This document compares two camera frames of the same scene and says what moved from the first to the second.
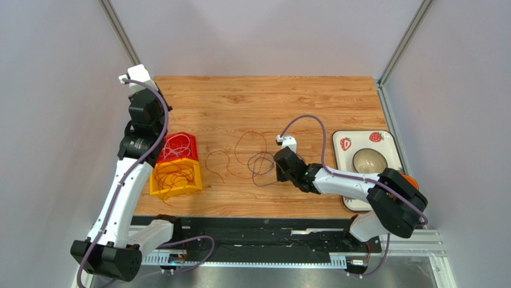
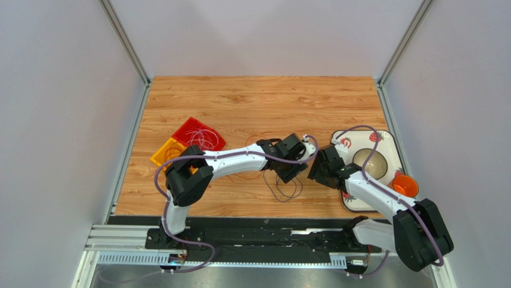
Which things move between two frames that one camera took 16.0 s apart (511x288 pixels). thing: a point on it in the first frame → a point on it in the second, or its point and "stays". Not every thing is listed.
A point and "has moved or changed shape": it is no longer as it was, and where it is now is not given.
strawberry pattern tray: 346,144 stays
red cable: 167,174 has moved or changed shape
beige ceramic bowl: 369,161 stays
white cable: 176,143 → 203,137
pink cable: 173,138 → 203,138
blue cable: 259,173 has moved or changed shape
